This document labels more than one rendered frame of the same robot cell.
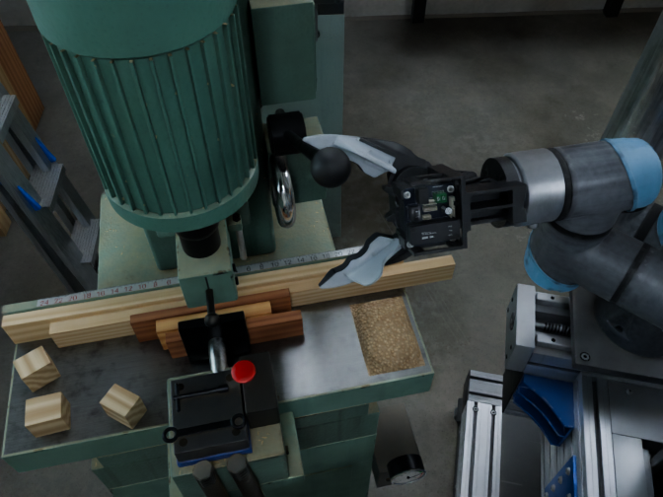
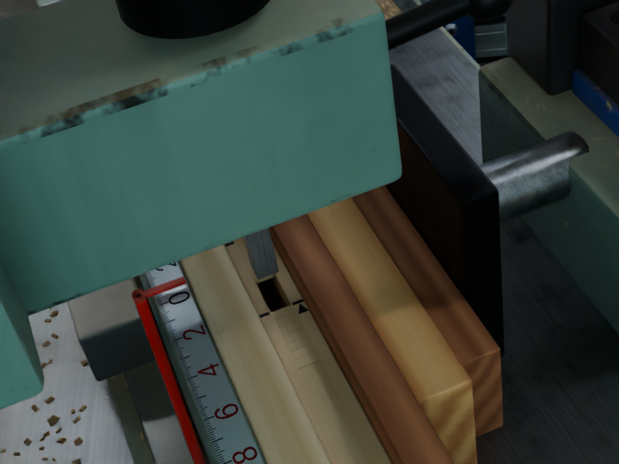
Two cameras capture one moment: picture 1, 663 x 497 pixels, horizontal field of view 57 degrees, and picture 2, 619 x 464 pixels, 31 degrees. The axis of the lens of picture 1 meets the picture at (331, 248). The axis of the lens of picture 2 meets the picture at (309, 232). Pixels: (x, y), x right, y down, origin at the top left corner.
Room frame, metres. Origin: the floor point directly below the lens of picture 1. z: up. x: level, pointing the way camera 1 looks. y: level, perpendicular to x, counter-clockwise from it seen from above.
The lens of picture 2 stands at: (0.50, 0.48, 1.25)
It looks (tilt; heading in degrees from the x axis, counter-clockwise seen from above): 43 degrees down; 269
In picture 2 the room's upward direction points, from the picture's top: 11 degrees counter-clockwise
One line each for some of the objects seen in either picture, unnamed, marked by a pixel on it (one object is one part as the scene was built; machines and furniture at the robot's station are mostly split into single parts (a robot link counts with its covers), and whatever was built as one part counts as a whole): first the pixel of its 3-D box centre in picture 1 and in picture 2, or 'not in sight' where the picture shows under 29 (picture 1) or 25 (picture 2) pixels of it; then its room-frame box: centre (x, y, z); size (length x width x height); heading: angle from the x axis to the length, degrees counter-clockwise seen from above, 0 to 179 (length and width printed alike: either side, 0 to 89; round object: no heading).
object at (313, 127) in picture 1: (296, 162); not in sight; (0.73, 0.06, 1.02); 0.09 x 0.07 x 0.12; 102
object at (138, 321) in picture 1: (213, 315); (321, 304); (0.50, 0.18, 0.93); 0.23 x 0.01 x 0.05; 102
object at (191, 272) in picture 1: (207, 253); (170, 128); (0.53, 0.17, 1.03); 0.14 x 0.07 x 0.09; 12
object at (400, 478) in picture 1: (405, 468); not in sight; (0.36, -0.13, 0.65); 0.06 x 0.04 x 0.08; 102
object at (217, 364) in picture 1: (218, 355); (499, 190); (0.41, 0.16, 0.95); 0.09 x 0.07 x 0.09; 102
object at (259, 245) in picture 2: not in sight; (253, 223); (0.51, 0.17, 0.97); 0.01 x 0.01 x 0.05; 12
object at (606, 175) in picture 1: (594, 180); not in sight; (0.45, -0.27, 1.25); 0.11 x 0.08 x 0.09; 102
